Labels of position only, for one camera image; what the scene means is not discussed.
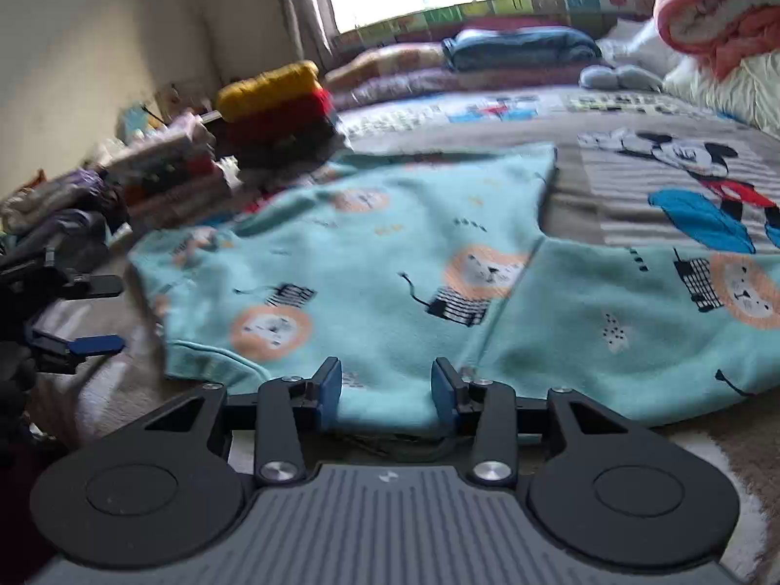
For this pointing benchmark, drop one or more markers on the cream floral pillow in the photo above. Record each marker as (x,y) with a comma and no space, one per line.
(384,64)

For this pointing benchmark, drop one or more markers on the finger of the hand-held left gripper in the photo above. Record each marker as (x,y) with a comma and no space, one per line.
(97,344)
(97,286)

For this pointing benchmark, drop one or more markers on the red folded sweater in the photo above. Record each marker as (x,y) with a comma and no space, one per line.
(280,119)

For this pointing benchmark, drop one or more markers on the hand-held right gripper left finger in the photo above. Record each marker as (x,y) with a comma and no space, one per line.
(329,396)

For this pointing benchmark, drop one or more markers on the grey plush toy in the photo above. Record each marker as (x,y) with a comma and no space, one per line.
(618,78)

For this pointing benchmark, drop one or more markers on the colourful alphabet play mat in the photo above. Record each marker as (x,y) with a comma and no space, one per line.
(487,9)

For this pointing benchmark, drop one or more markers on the cartoon mouse printed blanket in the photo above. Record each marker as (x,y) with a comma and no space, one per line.
(609,195)

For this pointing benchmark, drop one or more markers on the blue folded blanket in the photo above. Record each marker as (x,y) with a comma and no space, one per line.
(518,49)

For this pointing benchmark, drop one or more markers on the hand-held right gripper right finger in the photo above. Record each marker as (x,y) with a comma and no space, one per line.
(443,396)

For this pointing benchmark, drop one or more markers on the teal printed sweatshirt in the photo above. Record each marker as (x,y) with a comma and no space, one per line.
(396,225)

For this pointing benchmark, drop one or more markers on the black striped folded garment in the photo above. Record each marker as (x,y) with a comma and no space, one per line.
(286,143)

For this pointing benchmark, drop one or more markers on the pink quilt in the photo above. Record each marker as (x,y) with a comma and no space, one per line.
(719,6)

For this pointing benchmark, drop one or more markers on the white pillow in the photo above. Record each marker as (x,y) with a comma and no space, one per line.
(640,42)

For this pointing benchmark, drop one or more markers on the desk clutter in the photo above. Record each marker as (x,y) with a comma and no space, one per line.
(158,113)

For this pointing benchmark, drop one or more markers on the yellow folded sweater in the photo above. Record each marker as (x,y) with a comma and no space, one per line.
(268,88)

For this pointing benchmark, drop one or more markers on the white folded garment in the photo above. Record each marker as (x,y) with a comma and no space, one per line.
(226,170)

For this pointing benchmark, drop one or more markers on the stack of folded children's clothes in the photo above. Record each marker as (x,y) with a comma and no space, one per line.
(164,170)

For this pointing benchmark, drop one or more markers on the pile of purple clothes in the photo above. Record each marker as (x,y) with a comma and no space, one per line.
(55,201)

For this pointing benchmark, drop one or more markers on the beige curtain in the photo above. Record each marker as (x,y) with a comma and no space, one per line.
(301,0)

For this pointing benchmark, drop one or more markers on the lavender floral pillow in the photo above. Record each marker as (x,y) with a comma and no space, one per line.
(426,85)

